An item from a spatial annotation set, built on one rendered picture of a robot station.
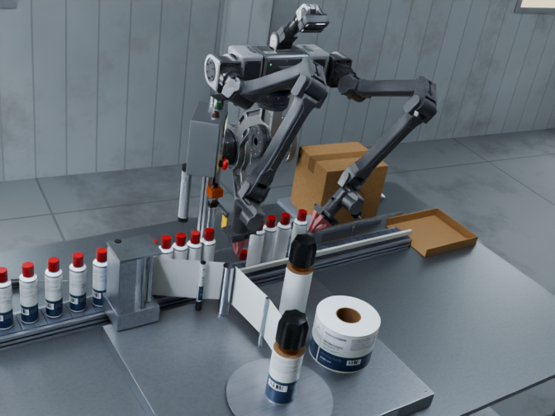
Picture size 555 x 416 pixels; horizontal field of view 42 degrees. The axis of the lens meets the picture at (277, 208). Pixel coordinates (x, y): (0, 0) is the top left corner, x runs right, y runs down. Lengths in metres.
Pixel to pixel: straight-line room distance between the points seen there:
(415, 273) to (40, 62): 2.77
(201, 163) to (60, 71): 2.54
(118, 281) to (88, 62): 2.74
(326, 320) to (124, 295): 0.62
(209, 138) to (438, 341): 1.05
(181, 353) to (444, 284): 1.14
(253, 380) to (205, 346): 0.21
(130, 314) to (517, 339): 1.36
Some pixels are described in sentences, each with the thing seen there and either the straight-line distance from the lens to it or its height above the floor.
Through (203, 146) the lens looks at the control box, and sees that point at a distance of 2.28.
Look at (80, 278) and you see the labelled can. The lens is 2.29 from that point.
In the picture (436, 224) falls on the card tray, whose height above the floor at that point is 0.83.
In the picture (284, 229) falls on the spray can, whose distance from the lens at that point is 2.58.
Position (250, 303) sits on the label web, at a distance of 2.28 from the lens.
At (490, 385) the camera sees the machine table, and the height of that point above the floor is 0.83.
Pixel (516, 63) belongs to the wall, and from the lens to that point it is 6.78.
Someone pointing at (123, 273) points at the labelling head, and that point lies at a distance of 2.17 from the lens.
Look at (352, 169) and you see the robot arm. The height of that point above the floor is 1.23.
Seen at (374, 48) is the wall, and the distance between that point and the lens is 5.69.
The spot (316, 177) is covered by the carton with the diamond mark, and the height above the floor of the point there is 1.06.
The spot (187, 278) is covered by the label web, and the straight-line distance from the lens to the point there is 2.34.
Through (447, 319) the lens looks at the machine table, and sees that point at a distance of 2.70.
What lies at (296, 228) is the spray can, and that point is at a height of 1.02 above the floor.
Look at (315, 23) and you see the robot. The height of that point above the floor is 1.70.
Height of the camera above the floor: 2.35
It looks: 29 degrees down
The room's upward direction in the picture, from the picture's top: 9 degrees clockwise
